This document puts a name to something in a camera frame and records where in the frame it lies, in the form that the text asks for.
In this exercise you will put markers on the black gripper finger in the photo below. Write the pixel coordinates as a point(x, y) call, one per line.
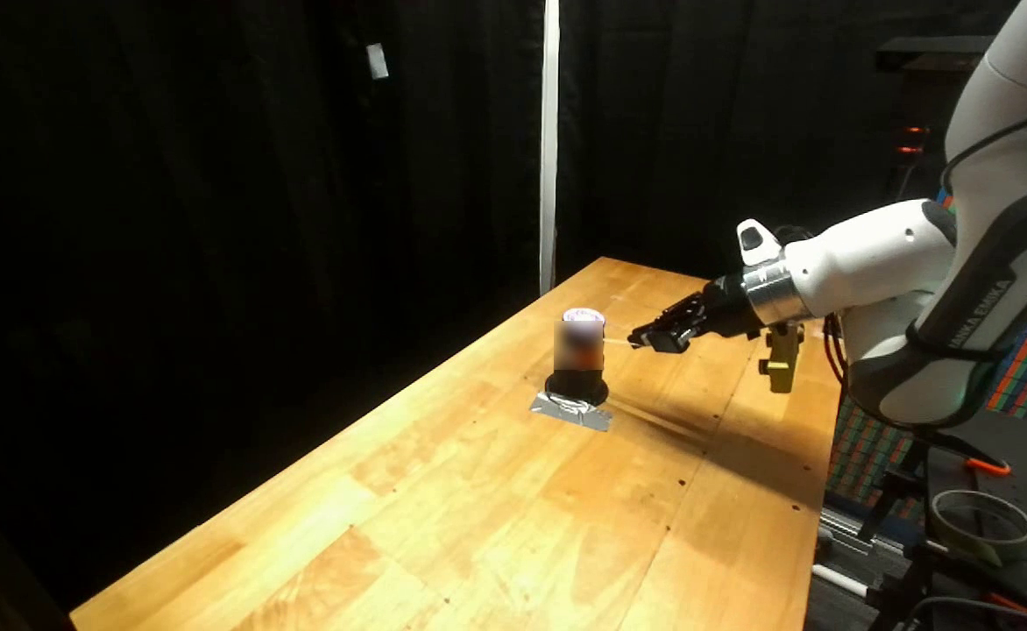
point(661, 343)
point(668, 317)

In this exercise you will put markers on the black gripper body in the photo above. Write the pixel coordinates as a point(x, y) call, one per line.
point(722, 315)

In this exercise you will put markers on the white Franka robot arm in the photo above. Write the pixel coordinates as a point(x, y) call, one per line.
point(944, 257)

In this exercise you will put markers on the dark red jar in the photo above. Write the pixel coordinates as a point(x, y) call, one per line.
point(584, 340)

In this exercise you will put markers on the silver tape patch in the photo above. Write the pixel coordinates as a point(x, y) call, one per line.
point(574, 412)

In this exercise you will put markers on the colourful patterned board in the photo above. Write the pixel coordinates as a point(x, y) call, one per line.
point(866, 462)

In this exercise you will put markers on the white vertical pole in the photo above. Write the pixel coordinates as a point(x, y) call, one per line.
point(547, 142)

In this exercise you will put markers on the orange and black clamp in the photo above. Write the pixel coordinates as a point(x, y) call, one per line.
point(970, 462)
point(978, 591)

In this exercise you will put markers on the roll of masking tape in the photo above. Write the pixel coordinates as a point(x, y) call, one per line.
point(978, 523)

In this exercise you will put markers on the black perforated side table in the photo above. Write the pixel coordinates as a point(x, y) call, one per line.
point(1006, 512)

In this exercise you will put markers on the white tag on curtain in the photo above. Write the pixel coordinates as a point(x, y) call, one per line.
point(377, 63)

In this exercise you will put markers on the black curtain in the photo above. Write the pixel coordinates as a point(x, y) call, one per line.
point(217, 257)

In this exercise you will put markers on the aluminium frame rail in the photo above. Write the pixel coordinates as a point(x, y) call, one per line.
point(848, 555)

